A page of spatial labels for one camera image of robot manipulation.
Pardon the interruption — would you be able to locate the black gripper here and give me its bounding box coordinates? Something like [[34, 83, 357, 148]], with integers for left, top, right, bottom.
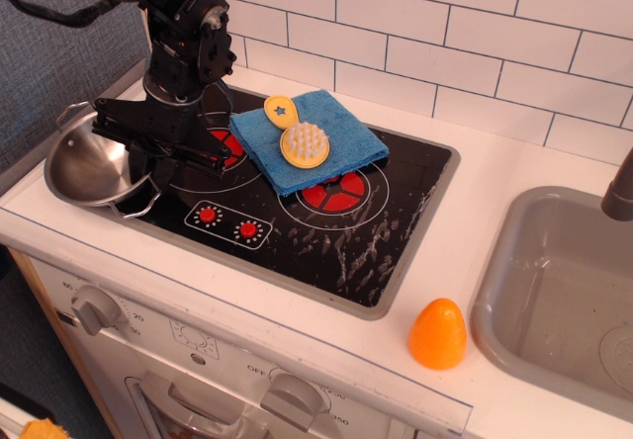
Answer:
[[93, 85, 229, 193]]

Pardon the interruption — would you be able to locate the stainless steel bowl with handles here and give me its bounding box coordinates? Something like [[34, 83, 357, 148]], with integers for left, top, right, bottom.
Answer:
[[45, 102, 161, 220]]

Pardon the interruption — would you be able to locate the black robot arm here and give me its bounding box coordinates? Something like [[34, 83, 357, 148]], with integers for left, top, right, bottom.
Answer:
[[93, 0, 236, 190]]

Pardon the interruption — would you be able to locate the red left stove knob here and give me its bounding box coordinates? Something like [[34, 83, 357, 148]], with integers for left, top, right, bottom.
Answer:
[[199, 207, 217, 223]]

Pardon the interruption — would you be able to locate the red stove knob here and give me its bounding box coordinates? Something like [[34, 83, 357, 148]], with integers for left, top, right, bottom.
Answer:
[[238, 221, 259, 239], [199, 207, 217, 223]]

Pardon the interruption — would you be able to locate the red right stove knob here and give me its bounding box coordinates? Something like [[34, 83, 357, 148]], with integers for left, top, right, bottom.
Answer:
[[238, 221, 259, 239]]

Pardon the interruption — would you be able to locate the black toy stove top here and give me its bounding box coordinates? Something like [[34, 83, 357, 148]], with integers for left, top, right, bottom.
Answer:
[[66, 76, 462, 321]]

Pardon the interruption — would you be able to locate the blue folded cloth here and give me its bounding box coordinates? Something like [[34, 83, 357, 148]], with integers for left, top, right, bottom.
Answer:
[[229, 90, 389, 196]]

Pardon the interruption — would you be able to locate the yellow scrub brush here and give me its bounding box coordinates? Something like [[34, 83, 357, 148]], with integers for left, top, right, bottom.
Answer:
[[263, 95, 329, 169]]

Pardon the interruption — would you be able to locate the grey left oven knob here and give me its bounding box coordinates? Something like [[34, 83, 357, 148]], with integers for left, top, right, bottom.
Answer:
[[71, 286, 121, 336]]

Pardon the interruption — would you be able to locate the grey oven knob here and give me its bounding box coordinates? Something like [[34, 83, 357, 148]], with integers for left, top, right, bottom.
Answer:
[[71, 286, 121, 336], [260, 374, 324, 432]]

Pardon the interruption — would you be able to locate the white toy oven front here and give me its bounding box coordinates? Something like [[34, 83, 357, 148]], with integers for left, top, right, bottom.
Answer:
[[33, 261, 471, 438]]

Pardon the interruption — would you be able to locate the grey right oven knob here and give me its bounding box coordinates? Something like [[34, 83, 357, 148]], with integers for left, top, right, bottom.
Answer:
[[260, 374, 324, 432]]

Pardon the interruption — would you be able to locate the orange object bottom left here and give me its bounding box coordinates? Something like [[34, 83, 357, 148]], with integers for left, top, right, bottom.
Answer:
[[19, 418, 70, 439]]

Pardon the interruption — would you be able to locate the orange plastic cone toy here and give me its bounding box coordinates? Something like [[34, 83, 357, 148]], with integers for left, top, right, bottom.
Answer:
[[407, 299, 467, 370]]

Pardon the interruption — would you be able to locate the grey plastic sink basin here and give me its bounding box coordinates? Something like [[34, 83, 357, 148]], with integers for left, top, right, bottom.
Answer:
[[471, 186, 632, 421]]

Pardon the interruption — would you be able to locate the grey faucet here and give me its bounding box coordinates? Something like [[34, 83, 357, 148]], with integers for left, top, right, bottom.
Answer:
[[601, 149, 633, 221]]

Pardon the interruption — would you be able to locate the grey oven door handle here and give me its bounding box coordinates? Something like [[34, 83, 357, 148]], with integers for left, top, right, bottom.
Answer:
[[136, 372, 269, 438]]

